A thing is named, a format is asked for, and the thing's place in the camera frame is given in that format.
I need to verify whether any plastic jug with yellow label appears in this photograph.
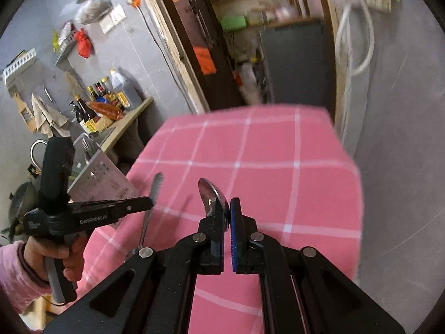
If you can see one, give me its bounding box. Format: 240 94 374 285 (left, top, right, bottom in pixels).
109 70 141 108

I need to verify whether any green package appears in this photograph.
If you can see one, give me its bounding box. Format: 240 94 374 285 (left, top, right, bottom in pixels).
221 14 248 33

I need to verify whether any red plastic bag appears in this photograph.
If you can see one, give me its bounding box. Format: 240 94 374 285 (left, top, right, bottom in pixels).
75 28 95 59

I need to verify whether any large silver spoon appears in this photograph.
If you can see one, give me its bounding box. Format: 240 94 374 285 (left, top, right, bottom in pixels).
197 177 232 232

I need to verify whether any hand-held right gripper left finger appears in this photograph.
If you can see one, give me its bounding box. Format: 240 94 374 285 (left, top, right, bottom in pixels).
45 199 226 334

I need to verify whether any wooden shelf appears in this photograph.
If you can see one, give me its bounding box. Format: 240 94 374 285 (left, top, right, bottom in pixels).
94 97 154 154

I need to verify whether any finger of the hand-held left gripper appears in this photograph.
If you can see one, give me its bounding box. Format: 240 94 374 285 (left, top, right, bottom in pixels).
115 196 155 221

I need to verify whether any dark soy sauce bottle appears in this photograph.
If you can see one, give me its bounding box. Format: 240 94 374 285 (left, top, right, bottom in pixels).
70 95 98 133

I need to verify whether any white plastic bag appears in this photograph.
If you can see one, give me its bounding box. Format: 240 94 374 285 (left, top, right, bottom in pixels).
236 61 265 105

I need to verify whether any black panel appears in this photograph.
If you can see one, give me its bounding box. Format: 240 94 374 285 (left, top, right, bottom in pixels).
259 17 336 112

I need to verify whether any white wall rack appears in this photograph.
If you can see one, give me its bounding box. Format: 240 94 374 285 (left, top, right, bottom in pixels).
3 48 37 84

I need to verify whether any perforated plastic utensil holder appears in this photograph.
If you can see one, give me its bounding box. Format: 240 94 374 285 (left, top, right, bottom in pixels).
68 132 138 211

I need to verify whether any clear plastic bag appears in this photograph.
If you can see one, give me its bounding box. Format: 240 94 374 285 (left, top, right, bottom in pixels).
61 0 115 25

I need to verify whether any white wall socket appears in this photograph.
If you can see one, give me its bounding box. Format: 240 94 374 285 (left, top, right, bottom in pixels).
99 4 126 35

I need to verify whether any black power cable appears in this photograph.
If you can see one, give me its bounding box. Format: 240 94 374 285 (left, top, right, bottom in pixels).
137 7 195 112

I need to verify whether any red snack packet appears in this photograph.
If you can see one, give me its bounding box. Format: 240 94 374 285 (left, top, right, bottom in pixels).
87 101 126 121

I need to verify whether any pink checkered tablecloth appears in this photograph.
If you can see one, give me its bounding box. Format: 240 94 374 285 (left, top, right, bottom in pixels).
81 104 364 334

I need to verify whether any person's left forearm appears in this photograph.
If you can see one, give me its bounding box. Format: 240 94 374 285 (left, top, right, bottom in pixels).
0 242 51 315

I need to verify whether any pale wooden door frame post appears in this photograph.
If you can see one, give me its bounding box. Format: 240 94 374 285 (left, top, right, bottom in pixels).
134 0 209 114

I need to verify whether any person's left hand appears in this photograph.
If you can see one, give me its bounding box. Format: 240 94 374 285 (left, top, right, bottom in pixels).
23 233 87 282

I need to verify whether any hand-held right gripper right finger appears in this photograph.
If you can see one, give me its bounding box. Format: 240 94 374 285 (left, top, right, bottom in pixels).
229 198 407 334

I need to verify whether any group of sauce bottles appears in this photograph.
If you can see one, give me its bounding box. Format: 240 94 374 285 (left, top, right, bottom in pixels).
86 77 115 105

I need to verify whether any dark door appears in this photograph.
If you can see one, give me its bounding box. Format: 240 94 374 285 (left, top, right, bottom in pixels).
153 0 244 112

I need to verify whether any silver table knife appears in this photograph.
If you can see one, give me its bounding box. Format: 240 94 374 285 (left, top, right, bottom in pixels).
137 172 164 249

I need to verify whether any dark wok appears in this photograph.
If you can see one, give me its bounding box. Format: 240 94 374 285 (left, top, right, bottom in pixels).
7 181 39 223

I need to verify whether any curved metal faucet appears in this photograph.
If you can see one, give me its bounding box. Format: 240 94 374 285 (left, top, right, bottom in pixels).
29 139 49 175

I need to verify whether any beige hanging rag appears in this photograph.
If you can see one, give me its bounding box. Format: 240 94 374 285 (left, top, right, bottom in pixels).
31 93 70 138

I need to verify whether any white hose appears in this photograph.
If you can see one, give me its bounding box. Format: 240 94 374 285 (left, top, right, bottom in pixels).
334 0 376 143

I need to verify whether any grey wall basket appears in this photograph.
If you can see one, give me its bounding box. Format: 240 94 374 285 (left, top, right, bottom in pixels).
52 30 79 65

